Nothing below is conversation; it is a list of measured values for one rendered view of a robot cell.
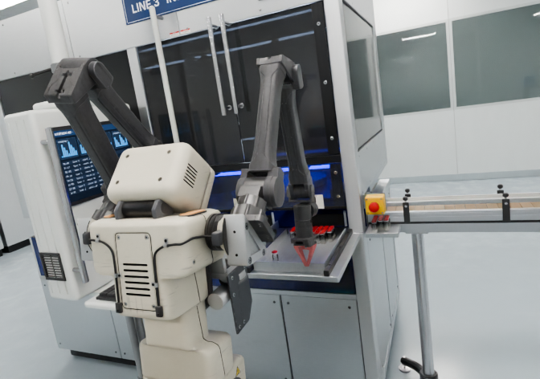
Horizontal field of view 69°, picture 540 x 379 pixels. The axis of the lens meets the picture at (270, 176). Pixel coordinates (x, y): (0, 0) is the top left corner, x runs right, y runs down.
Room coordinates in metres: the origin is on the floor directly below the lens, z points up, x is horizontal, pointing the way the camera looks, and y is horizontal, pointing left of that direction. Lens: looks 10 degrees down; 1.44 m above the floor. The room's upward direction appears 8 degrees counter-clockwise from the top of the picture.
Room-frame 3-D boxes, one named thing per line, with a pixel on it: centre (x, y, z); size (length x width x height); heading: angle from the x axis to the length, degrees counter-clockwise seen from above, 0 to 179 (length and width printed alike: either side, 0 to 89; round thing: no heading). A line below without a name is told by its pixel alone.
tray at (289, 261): (1.41, -0.08, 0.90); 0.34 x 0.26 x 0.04; 156
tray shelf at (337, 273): (1.52, 0.05, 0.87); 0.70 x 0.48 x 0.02; 66
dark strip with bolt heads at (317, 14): (1.56, -0.27, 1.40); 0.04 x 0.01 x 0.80; 66
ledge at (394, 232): (1.55, -0.44, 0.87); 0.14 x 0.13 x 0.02; 156
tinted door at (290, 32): (1.64, -0.10, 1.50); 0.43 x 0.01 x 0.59; 66
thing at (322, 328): (2.39, 0.39, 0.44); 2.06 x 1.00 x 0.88; 66
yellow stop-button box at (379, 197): (1.52, -0.41, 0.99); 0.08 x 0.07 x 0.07; 156
